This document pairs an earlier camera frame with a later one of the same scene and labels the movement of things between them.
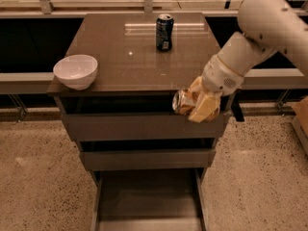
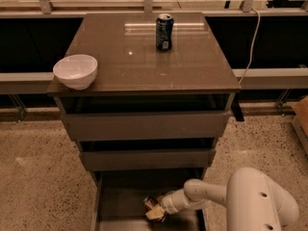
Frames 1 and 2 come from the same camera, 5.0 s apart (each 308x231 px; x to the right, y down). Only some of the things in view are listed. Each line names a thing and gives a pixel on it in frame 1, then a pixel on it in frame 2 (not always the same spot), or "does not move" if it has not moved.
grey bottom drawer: [149, 200] does not move
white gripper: [218, 76] → [168, 202]
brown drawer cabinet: [147, 162] does not move
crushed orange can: [184, 101] → [149, 203]
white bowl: [76, 71] does not move
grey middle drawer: [147, 159] does not move
